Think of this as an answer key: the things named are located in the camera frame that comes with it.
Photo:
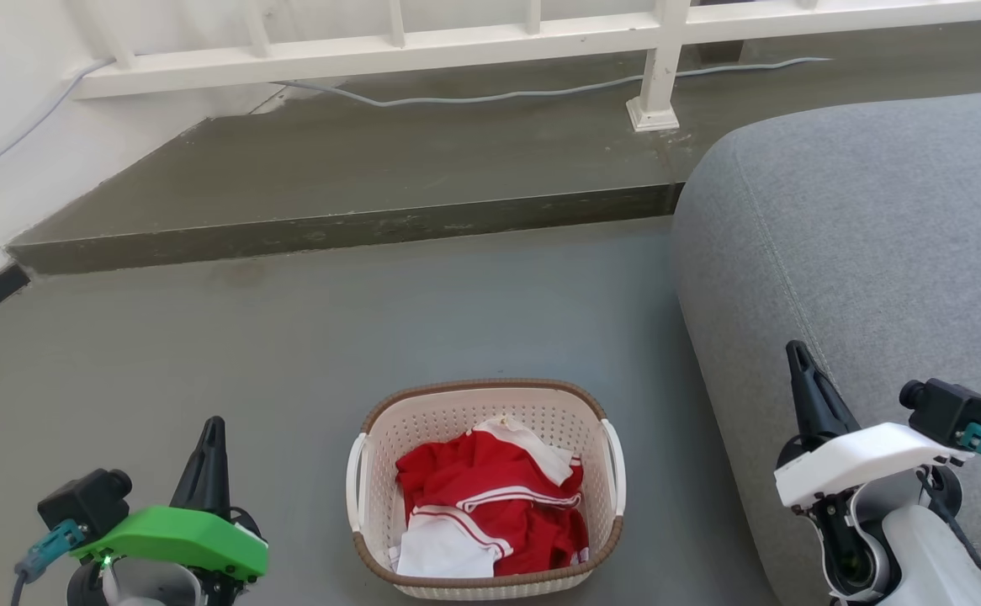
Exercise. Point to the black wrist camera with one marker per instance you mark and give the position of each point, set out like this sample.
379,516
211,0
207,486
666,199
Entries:
87,501
949,408

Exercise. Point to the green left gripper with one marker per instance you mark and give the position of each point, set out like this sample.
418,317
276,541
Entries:
179,534

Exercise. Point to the white brown-rimmed laundry basket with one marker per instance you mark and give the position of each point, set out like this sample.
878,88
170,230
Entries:
457,417

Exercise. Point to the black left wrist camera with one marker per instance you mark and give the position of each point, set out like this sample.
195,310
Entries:
87,501

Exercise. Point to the grey fabric sofa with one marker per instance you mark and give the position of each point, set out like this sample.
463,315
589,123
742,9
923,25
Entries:
861,219

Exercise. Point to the red white-trimmed garment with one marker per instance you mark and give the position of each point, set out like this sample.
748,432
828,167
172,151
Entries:
490,497

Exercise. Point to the dark pillar behind railing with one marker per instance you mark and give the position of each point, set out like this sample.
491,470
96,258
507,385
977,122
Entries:
718,38

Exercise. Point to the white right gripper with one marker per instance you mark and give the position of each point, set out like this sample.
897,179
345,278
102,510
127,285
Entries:
861,459

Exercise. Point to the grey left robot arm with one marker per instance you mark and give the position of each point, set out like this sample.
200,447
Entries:
141,585

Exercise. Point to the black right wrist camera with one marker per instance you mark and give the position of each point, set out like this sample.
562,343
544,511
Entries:
949,408

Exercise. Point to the white railing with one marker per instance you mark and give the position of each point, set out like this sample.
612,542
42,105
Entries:
373,52

